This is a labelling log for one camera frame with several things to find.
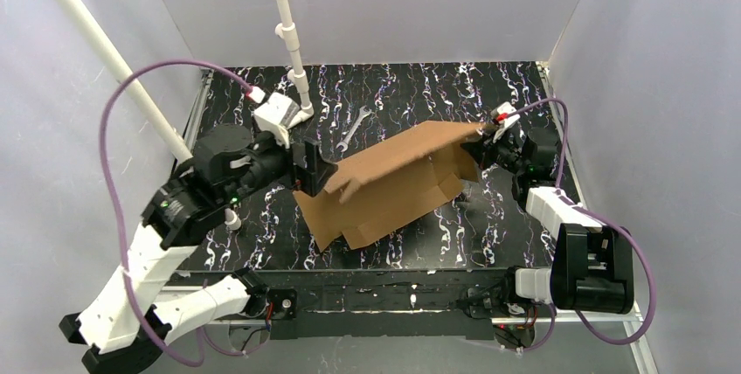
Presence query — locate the brown cardboard box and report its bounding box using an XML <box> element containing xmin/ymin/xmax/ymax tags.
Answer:
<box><xmin>294</xmin><ymin>121</ymin><xmax>485</xmax><ymax>251</ymax></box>

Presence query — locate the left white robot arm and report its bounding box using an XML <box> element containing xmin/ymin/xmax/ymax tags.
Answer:
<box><xmin>59</xmin><ymin>124</ymin><xmax>338</xmax><ymax>373</ymax></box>

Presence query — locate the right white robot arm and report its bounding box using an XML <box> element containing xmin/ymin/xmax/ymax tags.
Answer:
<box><xmin>461</xmin><ymin>128</ymin><xmax>634</xmax><ymax>314</ymax></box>

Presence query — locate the silver wrench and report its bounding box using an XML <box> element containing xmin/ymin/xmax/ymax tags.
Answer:
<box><xmin>336</xmin><ymin>106</ymin><xmax>374</xmax><ymax>152</ymax></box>

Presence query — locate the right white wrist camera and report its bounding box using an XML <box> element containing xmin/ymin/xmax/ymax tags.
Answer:
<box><xmin>491</xmin><ymin>102</ymin><xmax>520</xmax><ymax>142</ymax></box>

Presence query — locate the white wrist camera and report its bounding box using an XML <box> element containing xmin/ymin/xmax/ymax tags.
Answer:
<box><xmin>246</xmin><ymin>86</ymin><xmax>306</xmax><ymax>149</ymax></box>
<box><xmin>491</xmin><ymin>102</ymin><xmax>520</xmax><ymax>142</ymax></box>

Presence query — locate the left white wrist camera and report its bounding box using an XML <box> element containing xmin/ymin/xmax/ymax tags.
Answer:
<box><xmin>246</xmin><ymin>86</ymin><xmax>306</xmax><ymax>149</ymax></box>

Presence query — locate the white pvc pipe frame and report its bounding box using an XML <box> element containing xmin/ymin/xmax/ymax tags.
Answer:
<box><xmin>23</xmin><ymin>0</ymin><xmax>315</xmax><ymax>231</ymax></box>

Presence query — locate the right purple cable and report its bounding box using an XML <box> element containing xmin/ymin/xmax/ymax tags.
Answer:
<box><xmin>503</xmin><ymin>98</ymin><xmax>658</xmax><ymax>355</ymax></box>

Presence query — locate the purple cable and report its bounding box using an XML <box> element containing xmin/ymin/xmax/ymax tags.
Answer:
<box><xmin>503</xmin><ymin>98</ymin><xmax>658</xmax><ymax>355</ymax></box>
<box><xmin>98</xmin><ymin>59</ymin><xmax>259</xmax><ymax>368</ymax></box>

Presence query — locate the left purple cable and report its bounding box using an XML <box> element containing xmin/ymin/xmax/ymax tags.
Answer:
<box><xmin>98</xmin><ymin>59</ymin><xmax>259</xmax><ymax>368</ymax></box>

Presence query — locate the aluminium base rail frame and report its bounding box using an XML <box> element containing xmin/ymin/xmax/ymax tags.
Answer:
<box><xmin>107</xmin><ymin>67</ymin><xmax>658</xmax><ymax>374</ymax></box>

